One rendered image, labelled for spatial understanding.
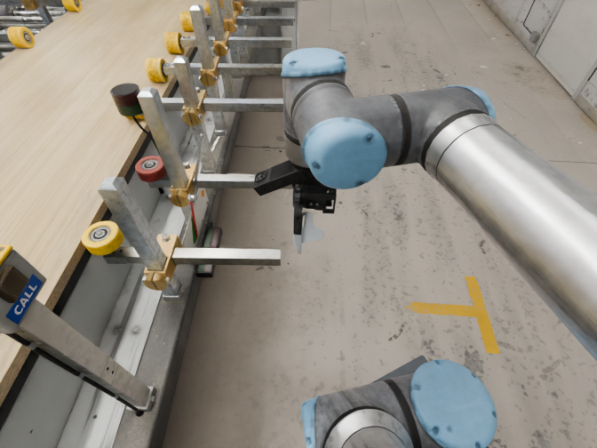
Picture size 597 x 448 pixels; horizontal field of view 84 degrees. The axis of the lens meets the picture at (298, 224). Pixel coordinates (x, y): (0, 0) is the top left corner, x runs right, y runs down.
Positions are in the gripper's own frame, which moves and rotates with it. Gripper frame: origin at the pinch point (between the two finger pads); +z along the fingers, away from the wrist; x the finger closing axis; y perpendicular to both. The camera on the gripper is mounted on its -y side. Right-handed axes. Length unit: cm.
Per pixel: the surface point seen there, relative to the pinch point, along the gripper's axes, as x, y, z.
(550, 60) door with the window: 306, 224, 85
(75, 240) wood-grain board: -5, -51, 4
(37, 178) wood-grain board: 14, -72, 4
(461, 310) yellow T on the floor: 32, 77, 94
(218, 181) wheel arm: 21.8, -24.9, 8.1
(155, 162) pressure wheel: 23.2, -42.5, 3.3
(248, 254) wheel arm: -1.3, -12.4, 10.3
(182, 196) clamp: 14.2, -33.0, 7.4
